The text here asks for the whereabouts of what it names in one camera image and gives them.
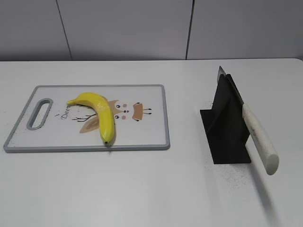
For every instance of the white-handled kitchen knife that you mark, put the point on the white-handled kitchen knife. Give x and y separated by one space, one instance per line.
262 141

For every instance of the yellow plastic banana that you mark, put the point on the yellow plastic banana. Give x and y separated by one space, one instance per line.
101 107

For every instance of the white grey-rimmed cutting board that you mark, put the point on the white grey-rimmed cutting board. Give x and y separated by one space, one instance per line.
48 124

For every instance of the black knife stand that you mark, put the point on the black knife stand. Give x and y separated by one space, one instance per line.
225 128

